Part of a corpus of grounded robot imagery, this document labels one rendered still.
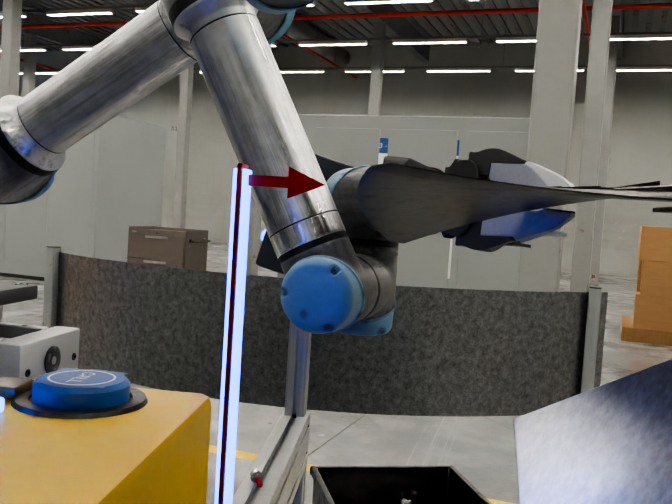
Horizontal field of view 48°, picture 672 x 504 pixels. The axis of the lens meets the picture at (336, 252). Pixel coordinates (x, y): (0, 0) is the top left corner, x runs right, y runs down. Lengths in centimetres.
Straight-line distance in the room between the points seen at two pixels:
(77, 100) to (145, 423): 75
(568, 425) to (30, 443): 40
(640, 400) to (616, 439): 3
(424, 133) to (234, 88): 597
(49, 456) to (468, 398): 220
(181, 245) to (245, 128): 649
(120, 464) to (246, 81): 55
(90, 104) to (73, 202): 937
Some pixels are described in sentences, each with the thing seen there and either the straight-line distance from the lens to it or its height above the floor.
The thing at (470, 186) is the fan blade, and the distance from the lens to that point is 49.
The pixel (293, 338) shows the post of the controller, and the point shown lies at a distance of 110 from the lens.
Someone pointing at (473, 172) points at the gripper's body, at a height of 120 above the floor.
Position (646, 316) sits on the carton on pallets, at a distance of 859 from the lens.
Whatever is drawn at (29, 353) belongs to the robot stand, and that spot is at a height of 98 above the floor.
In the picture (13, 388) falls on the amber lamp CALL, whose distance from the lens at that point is 35.
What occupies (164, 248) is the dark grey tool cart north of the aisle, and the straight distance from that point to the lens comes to 732.
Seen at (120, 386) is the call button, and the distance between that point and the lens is 34.
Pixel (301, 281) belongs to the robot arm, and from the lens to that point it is 71.
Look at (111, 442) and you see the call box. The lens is 29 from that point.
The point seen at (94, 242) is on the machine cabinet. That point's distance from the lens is 1018.
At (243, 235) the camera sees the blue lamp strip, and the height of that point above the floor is 114.
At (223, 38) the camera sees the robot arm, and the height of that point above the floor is 133.
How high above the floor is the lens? 116
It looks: 3 degrees down
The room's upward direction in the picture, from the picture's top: 4 degrees clockwise
